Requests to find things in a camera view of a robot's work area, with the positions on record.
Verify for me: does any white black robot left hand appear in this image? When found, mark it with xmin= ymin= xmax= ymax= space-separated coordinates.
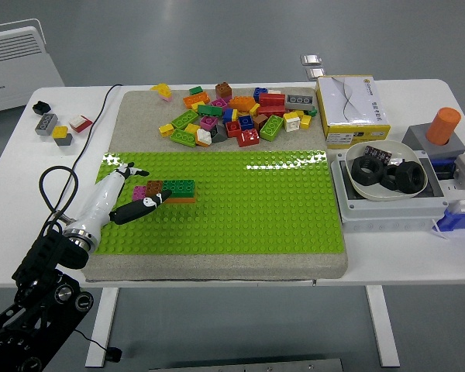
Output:
xmin=67 ymin=162 xmax=174 ymax=238

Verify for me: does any black cable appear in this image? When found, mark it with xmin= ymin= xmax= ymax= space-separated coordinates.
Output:
xmin=38 ymin=84 xmax=124 ymax=233

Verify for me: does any yellow and grey toy brick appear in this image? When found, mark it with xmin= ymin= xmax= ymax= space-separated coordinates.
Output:
xmin=51 ymin=126 xmax=74 ymax=147

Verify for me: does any dark green long toy brick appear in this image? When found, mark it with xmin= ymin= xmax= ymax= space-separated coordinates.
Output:
xmin=161 ymin=179 xmax=197 ymax=198

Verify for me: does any white and red toy brick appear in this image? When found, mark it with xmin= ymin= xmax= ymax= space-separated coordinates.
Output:
xmin=68 ymin=114 xmax=94 ymax=134

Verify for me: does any light green toy brick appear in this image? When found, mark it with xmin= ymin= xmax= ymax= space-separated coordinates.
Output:
xmin=259 ymin=115 xmax=284 ymax=142
xmin=169 ymin=129 xmax=198 ymax=148
xmin=170 ymin=109 xmax=200 ymax=130

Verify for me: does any white and orange toy brick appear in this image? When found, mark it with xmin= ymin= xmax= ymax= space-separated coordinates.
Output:
xmin=195 ymin=127 xmax=214 ymax=147

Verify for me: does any green studded baseplate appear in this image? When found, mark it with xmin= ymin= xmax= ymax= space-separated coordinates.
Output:
xmin=92 ymin=150 xmax=347 ymax=256

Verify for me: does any grey sloped toy brick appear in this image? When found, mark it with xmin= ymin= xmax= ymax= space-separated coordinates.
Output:
xmin=210 ymin=124 xmax=229 ymax=143

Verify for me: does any orange rounded toy brick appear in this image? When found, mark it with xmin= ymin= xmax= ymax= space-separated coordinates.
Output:
xmin=228 ymin=95 xmax=257 ymax=112

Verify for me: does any red long toy brick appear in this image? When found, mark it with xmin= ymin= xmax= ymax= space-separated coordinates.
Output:
xmin=258 ymin=92 xmax=287 ymax=109
xmin=257 ymin=105 xmax=287 ymax=118

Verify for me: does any white and yellow toy brick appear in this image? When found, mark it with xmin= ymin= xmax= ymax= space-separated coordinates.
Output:
xmin=282 ymin=112 xmax=301 ymax=133

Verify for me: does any grey long toy brick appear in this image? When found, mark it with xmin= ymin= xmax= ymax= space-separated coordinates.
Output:
xmin=285 ymin=94 xmax=315 ymax=111

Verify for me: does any grey-brown foam mat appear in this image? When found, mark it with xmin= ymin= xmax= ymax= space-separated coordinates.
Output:
xmin=84 ymin=89 xmax=350 ymax=282

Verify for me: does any white table leg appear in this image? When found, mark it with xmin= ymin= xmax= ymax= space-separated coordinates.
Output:
xmin=364 ymin=285 xmax=401 ymax=368
xmin=84 ymin=287 xmax=119 ymax=368

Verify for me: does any white panel heater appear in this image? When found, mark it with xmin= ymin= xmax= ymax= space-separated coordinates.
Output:
xmin=0 ymin=25 xmax=66 ymax=115

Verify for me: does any large black hex nut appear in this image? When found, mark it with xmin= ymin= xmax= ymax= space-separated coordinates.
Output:
xmin=350 ymin=156 xmax=387 ymax=189
xmin=394 ymin=160 xmax=425 ymax=194

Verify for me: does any yellow and white cardboard box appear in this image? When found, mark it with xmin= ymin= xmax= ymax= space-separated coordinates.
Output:
xmin=314 ymin=74 xmax=392 ymax=150

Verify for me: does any white bowl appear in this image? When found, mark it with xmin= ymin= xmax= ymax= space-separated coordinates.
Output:
xmin=343 ymin=139 xmax=429 ymax=202

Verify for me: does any purple circuit board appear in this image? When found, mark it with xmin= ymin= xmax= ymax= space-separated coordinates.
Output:
xmin=362 ymin=143 xmax=393 ymax=164

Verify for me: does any small black hex nut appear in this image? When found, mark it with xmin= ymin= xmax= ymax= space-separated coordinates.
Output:
xmin=379 ymin=164 xmax=402 ymax=191

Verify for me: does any grey junction box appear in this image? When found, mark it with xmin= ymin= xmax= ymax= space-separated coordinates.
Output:
xmin=330 ymin=149 xmax=450 ymax=233

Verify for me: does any grey block with hole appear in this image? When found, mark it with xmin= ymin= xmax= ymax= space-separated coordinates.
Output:
xmin=401 ymin=123 xmax=465 ymax=160

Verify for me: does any orange cylinder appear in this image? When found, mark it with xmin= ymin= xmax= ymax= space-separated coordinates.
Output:
xmin=425 ymin=107 xmax=462 ymax=146

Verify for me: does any blue plastic block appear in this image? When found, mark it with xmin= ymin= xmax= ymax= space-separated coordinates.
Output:
xmin=441 ymin=200 xmax=465 ymax=233

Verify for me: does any small black plug on wire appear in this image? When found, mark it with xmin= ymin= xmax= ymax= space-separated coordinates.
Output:
xmin=75 ymin=331 xmax=123 ymax=364

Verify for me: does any white cable tie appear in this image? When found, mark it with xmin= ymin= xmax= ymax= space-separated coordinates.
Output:
xmin=429 ymin=219 xmax=451 ymax=242

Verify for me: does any blue and black rail block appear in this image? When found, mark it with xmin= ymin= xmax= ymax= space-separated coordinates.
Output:
xmin=428 ymin=156 xmax=457 ymax=181

